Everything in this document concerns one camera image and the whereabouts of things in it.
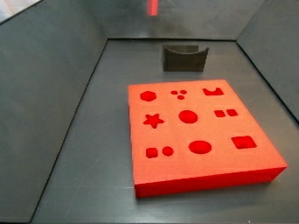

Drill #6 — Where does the red hexagon peg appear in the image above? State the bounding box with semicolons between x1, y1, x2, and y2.
147;0;159;16

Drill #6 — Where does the red foam shape board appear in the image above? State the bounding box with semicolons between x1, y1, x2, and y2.
128;80;287;198

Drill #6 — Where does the black curved holder stand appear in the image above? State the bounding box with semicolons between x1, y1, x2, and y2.
163;45;209;72

